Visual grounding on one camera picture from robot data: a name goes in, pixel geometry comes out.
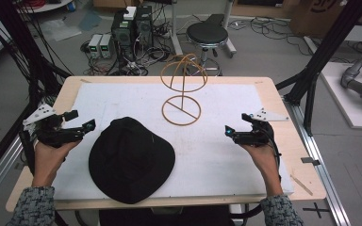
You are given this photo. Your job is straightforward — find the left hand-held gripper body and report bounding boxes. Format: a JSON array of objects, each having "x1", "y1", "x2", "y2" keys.
[{"x1": 22, "y1": 103, "x2": 86, "y2": 149}]

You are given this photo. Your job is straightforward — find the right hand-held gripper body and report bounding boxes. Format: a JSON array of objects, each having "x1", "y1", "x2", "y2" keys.
[{"x1": 232, "y1": 107, "x2": 290, "y2": 147}]

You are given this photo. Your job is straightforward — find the black bucket hat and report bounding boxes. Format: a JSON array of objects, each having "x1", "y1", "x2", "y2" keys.
[{"x1": 88, "y1": 116, "x2": 176, "y2": 205}]

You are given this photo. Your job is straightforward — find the wooden hoop hat stand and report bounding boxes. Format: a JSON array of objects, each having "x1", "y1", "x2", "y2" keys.
[{"x1": 159, "y1": 53, "x2": 209, "y2": 127}]

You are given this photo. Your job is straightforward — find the person's left hand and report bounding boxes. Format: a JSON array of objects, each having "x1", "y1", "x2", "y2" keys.
[{"x1": 32, "y1": 138, "x2": 82, "y2": 188}]

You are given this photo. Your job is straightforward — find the person's right hand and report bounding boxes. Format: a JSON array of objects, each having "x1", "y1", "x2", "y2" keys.
[{"x1": 239, "y1": 142, "x2": 285, "y2": 196}]

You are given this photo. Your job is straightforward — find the white table mat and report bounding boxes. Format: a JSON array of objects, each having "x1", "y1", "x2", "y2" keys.
[{"x1": 52, "y1": 82, "x2": 295, "y2": 201}]

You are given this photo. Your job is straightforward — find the grey tape piece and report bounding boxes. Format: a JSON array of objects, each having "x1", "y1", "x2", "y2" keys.
[{"x1": 300, "y1": 156, "x2": 321, "y2": 167}]

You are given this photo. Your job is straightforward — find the thin wooden stick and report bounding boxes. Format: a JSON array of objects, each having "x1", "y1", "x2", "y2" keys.
[{"x1": 289, "y1": 173, "x2": 314, "y2": 197}]

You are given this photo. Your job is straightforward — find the grey power supply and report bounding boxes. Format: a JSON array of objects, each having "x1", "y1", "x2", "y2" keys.
[
  {"x1": 99, "y1": 33, "x2": 114, "y2": 59},
  {"x1": 88, "y1": 33, "x2": 104, "y2": 59}
]

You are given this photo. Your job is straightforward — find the clear plastic sheet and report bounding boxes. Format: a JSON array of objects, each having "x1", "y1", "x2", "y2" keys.
[{"x1": 40, "y1": 18, "x2": 83, "y2": 42}]

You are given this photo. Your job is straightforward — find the white desk leg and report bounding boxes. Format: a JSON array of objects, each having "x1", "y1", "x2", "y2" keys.
[
  {"x1": 222, "y1": 0, "x2": 238, "y2": 58},
  {"x1": 169, "y1": 0, "x2": 184, "y2": 57}
]

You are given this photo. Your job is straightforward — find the white platform board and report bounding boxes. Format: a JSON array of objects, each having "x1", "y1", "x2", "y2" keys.
[{"x1": 320, "y1": 60, "x2": 362, "y2": 130}]

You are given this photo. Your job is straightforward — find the black round stool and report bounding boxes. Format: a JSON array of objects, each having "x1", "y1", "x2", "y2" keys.
[{"x1": 185, "y1": 22, "x2": 230, "y2": 60}]

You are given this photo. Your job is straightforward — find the black computer tower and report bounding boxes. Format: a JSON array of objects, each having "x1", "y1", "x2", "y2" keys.
[
  {"x1": 134, "y1": 5, "x2": 155, "y2": 49},
  {"x1": 110, "y1": 10, "x2": 137, "y2": 62}
]

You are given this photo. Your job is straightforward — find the white box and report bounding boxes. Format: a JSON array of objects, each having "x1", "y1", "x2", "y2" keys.
[{"x1": 123, "y1": 6, "x2": 138, "y2": 22}]

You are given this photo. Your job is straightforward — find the cardboard box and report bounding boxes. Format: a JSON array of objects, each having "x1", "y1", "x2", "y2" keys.
[{"x1": 288, "y1": 0, "x2": 354, "y2": 40}]

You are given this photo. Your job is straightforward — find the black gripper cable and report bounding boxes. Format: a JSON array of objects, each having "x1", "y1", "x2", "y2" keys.
[{"x1": 263, "y1": 123, "x2": 283, "y2": 185}]

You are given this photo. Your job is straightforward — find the tangle of floor cables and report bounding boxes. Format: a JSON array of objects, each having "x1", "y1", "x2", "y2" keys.
[{"x1": 80, "y1": 39, "x2": 174, "y2": 77}]

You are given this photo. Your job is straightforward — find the black metal frame post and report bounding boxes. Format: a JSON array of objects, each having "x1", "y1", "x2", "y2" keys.
[
  {"x1": 0, "y1": 0, "x2": 74, "y2": 186},
  {"x1": 276, "y1": 0, "x2": 362, "y2": 137}
]

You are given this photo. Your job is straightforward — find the black floor cables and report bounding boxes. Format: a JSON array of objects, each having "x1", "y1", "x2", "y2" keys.
[{"x1": 227, "y1": 16, "x2": 315, "y2": 57}]

